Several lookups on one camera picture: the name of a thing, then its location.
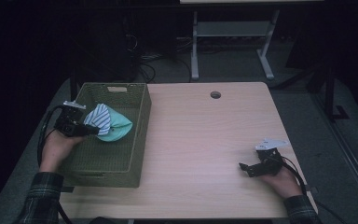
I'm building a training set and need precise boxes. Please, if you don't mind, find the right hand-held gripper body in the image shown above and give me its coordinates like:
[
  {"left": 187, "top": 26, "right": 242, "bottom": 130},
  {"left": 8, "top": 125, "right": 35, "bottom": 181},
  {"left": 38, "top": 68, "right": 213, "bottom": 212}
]
[{"left": 249, "top": 137, "right": 291, "bottom": 178}]

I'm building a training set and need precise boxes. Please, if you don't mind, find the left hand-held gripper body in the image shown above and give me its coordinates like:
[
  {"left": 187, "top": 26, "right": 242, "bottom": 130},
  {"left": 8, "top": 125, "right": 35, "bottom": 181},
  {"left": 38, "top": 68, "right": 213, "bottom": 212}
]
[{"left": 53, "top": 100, "right": 89, "bottom": 138}]

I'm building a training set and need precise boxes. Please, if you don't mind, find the mint green baby bib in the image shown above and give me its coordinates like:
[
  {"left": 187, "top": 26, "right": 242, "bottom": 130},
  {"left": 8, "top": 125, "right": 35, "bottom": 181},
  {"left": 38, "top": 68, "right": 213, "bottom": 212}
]
[{"left": 83, "top": 103, "right": 134, "bottom": 143}]

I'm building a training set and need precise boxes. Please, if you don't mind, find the green woven basket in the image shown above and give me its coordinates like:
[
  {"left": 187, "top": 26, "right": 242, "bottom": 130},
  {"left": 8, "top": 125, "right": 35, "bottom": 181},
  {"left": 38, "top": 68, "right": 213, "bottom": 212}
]
[{"left": 56, "top": 81, "right": 153, "bottom": 189}]

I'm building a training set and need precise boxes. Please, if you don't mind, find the person's right hand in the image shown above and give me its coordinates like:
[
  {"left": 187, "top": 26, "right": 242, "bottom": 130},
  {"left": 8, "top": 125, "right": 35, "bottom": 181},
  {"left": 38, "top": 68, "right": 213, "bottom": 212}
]
[{"left": 258, "top": 167, "right": 304, "bottom": 200}]

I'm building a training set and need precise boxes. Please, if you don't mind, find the person's left hand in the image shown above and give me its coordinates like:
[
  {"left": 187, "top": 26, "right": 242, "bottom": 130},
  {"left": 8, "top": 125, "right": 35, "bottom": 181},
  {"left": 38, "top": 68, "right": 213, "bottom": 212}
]
[{"left": 38, "top": 128, "right": 87, "bottom": 174}]

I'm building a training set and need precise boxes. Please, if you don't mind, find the black metal stand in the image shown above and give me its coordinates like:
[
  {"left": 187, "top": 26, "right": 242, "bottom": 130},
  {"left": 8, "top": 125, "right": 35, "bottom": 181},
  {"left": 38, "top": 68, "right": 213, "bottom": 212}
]
[{"left": 274, "top": 60, "right": 351, "bottom": 123}]

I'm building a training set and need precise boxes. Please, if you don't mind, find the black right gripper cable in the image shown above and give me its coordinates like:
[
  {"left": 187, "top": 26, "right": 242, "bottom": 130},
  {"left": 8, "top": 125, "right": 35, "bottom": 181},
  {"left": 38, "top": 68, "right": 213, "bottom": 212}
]
[{"left": 280, "top": 156, "right": 308, "bottom": 196}]

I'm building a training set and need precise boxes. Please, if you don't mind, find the long aluminium rail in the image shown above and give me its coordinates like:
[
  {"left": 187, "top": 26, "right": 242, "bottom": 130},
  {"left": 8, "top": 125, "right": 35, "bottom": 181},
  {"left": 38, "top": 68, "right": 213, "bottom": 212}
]
[{"left": 310, "top": 91, "right": 358, "bottom": 217}]

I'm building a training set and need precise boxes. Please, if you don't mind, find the bundle of black floor cables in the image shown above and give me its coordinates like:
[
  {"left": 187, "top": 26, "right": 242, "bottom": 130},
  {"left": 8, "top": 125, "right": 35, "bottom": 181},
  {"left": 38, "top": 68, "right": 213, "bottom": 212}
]
[{"left": 124, "top": 32, "right": 194, "bottom": 84}]

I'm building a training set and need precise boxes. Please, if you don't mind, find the grey metal desk frame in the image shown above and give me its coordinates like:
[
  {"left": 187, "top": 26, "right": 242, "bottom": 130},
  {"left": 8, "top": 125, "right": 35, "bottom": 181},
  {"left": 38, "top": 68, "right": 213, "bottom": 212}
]
[{"left": 190, "top": 8, "right": 282, "bottom": 82}]

